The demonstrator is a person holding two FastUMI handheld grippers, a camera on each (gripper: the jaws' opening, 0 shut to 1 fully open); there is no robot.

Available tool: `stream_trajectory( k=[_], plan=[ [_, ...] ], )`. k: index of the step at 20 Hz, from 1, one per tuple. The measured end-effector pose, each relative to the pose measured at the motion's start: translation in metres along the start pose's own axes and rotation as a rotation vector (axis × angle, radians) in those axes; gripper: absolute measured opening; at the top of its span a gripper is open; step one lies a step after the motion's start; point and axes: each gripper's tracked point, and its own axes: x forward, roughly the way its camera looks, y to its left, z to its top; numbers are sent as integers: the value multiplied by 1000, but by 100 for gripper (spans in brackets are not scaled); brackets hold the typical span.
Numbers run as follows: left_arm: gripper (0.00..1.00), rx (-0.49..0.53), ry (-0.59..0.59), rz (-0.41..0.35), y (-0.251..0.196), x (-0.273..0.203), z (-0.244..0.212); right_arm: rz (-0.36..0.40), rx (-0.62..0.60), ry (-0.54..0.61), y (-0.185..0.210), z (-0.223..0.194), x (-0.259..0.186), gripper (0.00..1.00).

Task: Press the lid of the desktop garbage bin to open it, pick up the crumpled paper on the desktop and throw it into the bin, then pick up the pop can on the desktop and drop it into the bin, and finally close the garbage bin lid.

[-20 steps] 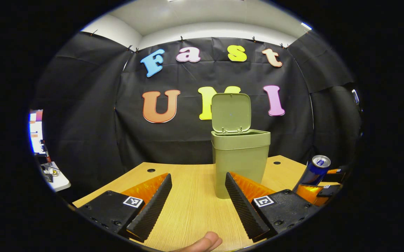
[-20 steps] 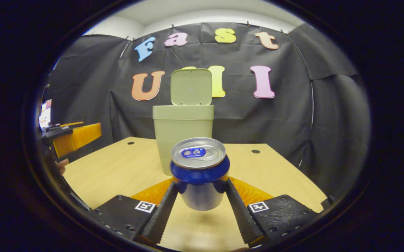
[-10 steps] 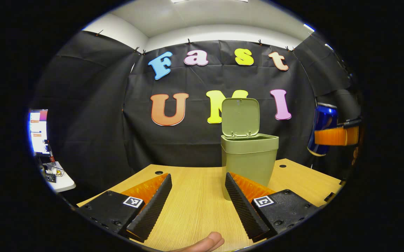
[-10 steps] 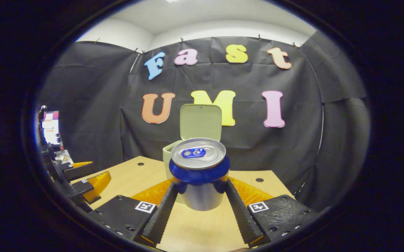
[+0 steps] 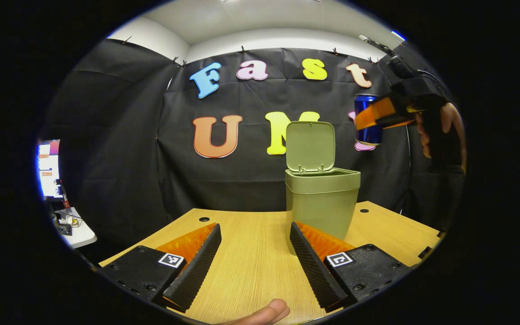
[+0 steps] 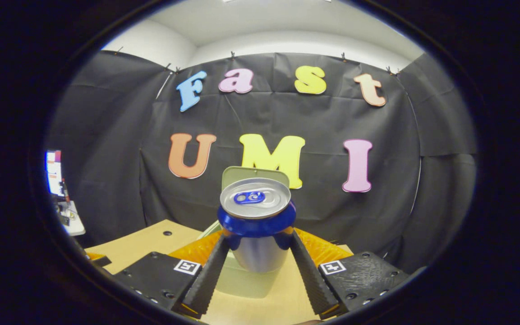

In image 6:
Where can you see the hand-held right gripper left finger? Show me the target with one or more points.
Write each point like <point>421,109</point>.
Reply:
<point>210,275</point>

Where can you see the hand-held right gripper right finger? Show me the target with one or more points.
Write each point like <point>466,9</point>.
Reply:
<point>309,275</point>

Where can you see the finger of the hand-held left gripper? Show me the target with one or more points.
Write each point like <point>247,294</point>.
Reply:
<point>102,261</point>

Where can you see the green desktop garbage bin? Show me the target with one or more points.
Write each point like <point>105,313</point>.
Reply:
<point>250,284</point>

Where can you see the blue pop can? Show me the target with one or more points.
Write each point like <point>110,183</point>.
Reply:
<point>257,225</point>

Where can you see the wooden desktop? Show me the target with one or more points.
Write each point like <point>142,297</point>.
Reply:
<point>151,243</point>

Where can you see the white side table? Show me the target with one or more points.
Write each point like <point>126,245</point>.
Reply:
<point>75,228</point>

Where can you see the black backdrop cloth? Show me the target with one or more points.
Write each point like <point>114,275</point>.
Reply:
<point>323,216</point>

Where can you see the computer monitor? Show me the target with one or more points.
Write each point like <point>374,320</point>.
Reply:
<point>54,176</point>

